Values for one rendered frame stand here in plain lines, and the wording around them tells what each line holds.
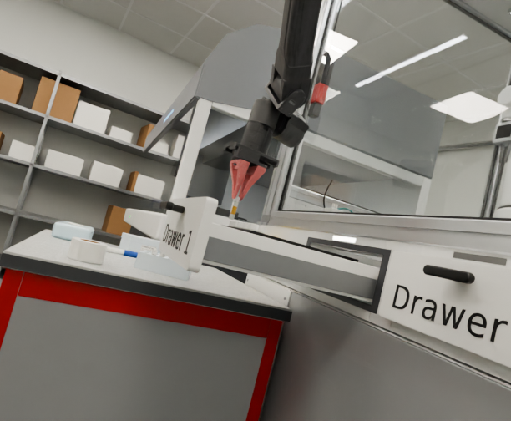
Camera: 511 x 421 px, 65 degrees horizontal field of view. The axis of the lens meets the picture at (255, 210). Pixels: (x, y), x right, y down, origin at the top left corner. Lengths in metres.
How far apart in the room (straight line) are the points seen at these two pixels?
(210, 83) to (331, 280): 1.10
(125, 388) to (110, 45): 4.49
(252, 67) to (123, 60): 3.47
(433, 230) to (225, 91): 1.13
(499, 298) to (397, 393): 0.22
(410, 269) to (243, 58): 1.22
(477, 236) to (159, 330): 0.60
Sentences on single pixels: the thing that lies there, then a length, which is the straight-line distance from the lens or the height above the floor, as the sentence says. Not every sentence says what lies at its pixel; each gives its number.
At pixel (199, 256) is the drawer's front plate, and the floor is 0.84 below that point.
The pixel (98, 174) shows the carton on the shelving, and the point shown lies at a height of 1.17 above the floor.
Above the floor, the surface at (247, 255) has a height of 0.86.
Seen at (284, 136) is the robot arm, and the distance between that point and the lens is 0.85.
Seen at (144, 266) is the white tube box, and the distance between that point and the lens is 0.96.
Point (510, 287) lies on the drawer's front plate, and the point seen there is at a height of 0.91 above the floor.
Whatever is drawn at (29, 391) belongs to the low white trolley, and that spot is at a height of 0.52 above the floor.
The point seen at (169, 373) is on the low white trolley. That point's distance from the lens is 0.90.
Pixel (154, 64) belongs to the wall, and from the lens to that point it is 5.13.
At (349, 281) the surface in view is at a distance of 0.72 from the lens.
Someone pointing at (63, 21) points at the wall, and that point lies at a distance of 5.11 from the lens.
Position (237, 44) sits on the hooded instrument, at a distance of 1.71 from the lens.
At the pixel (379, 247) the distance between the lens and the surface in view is 0.76.
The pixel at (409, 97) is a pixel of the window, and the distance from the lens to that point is 0.88.
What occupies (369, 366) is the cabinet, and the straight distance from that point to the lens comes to 0.74.
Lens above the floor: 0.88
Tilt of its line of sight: 5 degrees up
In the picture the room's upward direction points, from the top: 15 degrees clockwise
